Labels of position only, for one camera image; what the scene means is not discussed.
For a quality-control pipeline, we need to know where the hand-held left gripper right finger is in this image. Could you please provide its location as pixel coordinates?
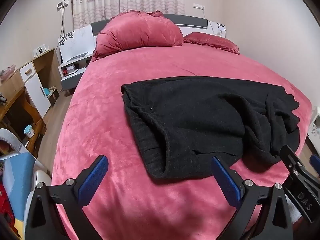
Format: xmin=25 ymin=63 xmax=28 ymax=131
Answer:
xmin=211 ymin=156 xmax=294 ymax=240

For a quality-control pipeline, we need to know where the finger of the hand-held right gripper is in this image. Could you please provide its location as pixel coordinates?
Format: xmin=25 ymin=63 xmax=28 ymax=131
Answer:
xmin=279 ymin=145 xmax=320 ymax=181
xmin=309 ymin=154 xmax=320 ymax=175

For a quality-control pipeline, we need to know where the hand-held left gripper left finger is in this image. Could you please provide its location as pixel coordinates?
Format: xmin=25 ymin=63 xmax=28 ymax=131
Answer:
xmin=25 ymin=154 xmax=109 ymax=240

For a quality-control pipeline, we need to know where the black knitted sweater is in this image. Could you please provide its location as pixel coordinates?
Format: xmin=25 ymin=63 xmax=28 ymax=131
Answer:
xmin=121 ymin=76 xmax=300 ymax=180

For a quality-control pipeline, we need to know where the blue cloth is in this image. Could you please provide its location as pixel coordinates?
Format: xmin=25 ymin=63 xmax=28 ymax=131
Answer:
xmin=5 ymin=152 xmax=35 ymax=220

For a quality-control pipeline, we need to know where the bed with pink sheet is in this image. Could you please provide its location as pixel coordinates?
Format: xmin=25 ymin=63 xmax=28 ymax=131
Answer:
xmin=51 ymin=42 xmax=313 ymax=240

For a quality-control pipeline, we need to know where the white jar with blue lid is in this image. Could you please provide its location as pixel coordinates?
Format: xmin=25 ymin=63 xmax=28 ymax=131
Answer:
xmin=24 ymin=124 xmax=35 ymax=138

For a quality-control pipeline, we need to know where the white mesh basket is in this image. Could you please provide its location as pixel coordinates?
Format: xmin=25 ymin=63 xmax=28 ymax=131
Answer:
xmin=0 ymin=129 xmax=25 ymax=155

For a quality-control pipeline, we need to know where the teal toy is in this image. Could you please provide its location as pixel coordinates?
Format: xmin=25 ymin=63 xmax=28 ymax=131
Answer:
xmin=42 ymin=86 xmax=57 ymax=98

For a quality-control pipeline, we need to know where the wooden cabinet with white door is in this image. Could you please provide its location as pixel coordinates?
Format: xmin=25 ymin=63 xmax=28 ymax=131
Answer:
xmin=19 ymin=48 xmax=63 ymax=118

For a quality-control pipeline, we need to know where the white nightstand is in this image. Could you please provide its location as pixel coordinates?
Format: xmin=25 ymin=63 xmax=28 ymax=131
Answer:
xmin=59 ymin=52 xmax=92 ymax=95

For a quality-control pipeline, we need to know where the wooden desk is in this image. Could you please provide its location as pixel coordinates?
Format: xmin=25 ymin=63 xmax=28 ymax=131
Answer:
xmin=0 ymin=70 xmax=47 ymax=158

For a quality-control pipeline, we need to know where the pink item on desk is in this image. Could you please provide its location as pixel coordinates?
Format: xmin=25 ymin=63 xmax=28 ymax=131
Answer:
xmin=0 ymin=66 xmax=17 ymax=80

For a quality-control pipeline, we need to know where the white and grey headboard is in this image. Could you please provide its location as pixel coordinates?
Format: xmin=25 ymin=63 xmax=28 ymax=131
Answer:
xmin=58 ymin=14 xmax=227 ymax=63

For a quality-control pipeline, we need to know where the white charger box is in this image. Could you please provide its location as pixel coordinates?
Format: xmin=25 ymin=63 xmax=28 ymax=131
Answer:
xmin=34 ymin=44 xmax=49 ymax=55

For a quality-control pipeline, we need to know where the red pillow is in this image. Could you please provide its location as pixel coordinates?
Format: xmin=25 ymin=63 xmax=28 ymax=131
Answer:
xmin=183 ymin=32 xmax=240 ymax=55

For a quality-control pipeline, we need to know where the red folded duvet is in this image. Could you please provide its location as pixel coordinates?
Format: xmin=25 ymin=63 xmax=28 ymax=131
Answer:
xmin=91 ymin=9 xmax=184 ymax=62

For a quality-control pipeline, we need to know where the hanging power cable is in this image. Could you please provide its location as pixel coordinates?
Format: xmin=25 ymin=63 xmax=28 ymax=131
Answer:
xmin=59 ymin=0 xmax=68 ymax=36

